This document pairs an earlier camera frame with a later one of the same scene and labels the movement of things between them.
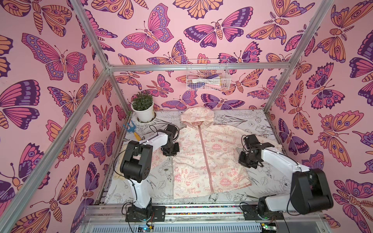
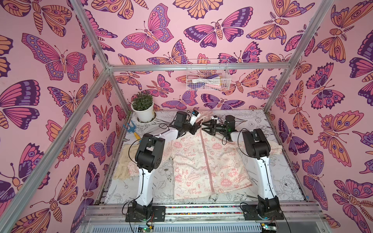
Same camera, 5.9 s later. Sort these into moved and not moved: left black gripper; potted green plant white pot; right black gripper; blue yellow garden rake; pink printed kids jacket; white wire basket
Moved: right black gripper; left black gripper
Not moved: potted green plant white pot; pink printed kids jacket; blue yellow garden rake; white wire basket
